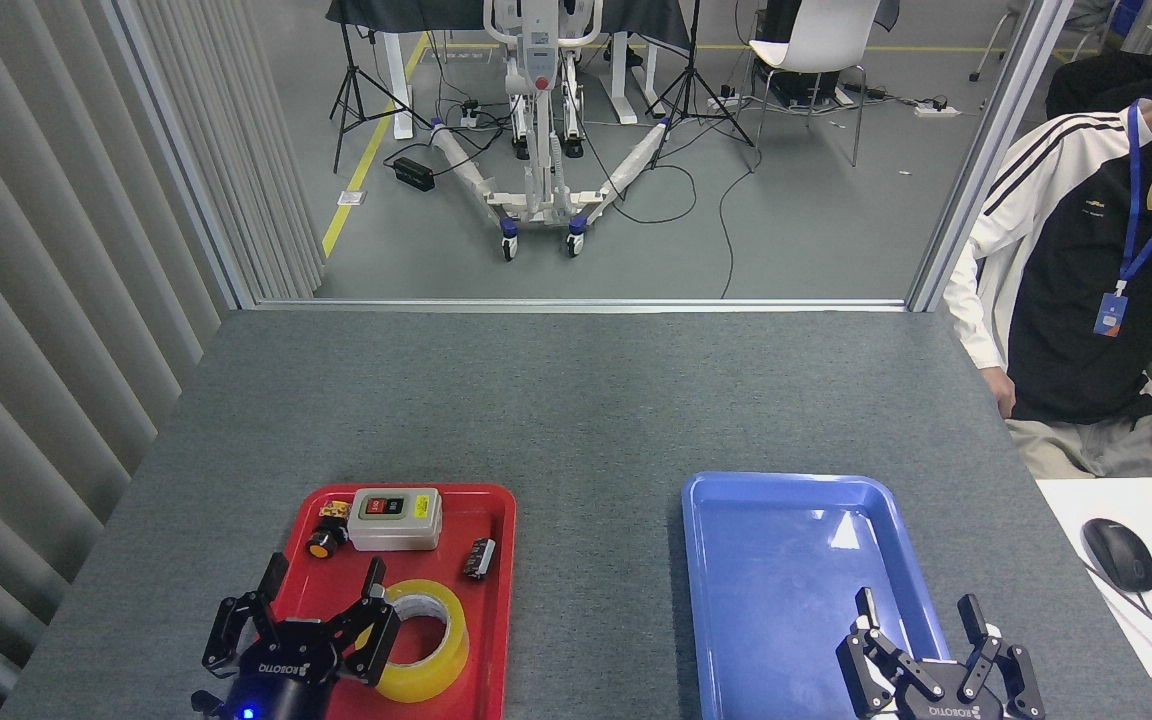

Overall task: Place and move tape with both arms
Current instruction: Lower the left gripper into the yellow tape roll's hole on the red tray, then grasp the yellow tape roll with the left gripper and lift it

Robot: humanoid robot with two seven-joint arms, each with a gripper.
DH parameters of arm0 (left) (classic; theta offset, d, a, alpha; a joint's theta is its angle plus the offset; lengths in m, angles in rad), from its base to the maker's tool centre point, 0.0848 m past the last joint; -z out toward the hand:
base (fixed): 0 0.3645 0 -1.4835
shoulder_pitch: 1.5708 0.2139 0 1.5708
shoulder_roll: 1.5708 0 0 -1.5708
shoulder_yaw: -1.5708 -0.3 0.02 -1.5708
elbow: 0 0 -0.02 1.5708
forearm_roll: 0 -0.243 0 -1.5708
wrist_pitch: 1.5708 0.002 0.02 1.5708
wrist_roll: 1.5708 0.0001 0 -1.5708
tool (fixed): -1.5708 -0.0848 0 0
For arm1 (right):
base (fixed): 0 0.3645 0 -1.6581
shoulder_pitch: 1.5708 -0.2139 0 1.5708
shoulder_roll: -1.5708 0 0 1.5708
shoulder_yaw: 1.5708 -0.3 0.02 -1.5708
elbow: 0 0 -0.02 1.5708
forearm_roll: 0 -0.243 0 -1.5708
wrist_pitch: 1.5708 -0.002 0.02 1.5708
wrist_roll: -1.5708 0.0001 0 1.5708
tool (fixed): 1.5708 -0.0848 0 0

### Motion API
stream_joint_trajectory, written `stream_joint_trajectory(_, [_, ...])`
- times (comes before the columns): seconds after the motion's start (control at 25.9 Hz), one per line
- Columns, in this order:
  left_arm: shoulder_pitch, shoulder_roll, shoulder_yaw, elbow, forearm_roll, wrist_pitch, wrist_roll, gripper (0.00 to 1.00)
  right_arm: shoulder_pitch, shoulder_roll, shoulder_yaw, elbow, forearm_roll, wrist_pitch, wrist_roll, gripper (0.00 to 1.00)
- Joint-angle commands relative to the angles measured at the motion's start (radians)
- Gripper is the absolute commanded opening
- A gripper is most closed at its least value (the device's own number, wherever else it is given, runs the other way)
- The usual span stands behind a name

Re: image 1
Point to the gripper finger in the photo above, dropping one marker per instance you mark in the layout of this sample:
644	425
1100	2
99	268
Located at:
1016	680
866	670
226	640
376	640

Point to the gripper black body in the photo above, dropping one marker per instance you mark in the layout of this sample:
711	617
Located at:
281	668
951	705

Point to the yellow tape roll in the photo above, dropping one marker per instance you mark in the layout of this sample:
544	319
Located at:
453	640

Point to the person's hand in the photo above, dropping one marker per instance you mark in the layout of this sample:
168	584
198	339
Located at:
1006	392

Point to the red plastic tray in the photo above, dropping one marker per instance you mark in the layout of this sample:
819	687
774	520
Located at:
488	650

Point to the blue plastic tray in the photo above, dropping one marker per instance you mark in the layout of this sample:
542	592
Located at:
776	600

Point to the small black component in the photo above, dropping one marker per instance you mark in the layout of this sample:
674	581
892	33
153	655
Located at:
479	558

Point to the black computer mouse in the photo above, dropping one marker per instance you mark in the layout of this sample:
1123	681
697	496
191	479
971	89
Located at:
1121	555

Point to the white desk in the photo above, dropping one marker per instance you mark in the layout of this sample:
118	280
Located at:
1076	510

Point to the grey vertical blind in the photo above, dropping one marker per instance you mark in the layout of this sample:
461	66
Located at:
36	300

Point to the floor socket plate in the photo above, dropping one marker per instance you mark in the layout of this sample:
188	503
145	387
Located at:
352	197

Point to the black power brick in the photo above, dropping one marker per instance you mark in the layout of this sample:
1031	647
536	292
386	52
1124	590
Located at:
414	174

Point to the black tripod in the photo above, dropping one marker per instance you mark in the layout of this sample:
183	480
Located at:
693	80
349	90

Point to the white power strip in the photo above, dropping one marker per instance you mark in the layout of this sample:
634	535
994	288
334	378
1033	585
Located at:
936	110

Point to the white stand on wheels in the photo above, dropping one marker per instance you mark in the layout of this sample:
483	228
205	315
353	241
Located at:
541	100

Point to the person in dark trousers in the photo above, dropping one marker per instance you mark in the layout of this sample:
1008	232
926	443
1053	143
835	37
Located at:
1106	80

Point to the black draped table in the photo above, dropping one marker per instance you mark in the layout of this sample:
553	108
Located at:
416	12

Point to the white chair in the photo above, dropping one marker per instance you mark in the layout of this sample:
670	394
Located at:
816	35

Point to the grey switch box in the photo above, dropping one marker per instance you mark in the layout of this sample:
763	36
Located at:
416	532

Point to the silver horizontal rail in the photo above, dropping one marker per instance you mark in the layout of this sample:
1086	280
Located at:
576	304

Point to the silver post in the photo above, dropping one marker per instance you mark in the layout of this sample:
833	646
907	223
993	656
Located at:
986	150
186	160

